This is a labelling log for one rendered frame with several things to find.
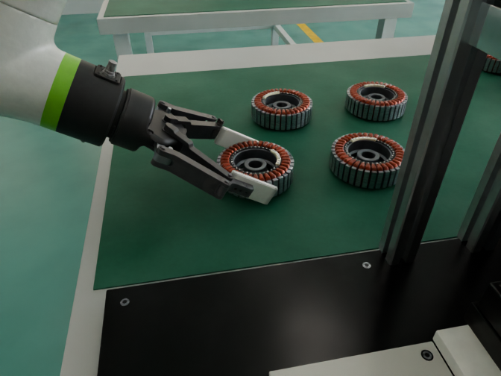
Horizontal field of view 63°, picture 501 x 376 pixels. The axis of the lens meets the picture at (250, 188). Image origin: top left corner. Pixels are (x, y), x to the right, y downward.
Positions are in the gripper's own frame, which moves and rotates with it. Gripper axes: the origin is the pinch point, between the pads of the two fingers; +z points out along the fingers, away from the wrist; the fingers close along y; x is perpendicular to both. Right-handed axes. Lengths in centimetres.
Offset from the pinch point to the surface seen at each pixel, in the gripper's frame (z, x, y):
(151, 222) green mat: -11.8, 9.2, -7.4
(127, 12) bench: -21, 15, 99
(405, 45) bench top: 45, -23, 53
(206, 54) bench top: -1, 3, 55
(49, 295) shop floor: -14, 97, 47
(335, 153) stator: 10.2, -7.3, -0.1
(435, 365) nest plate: 8.0, -5.9, -33.3
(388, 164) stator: 15.3, -10.7, -4.8
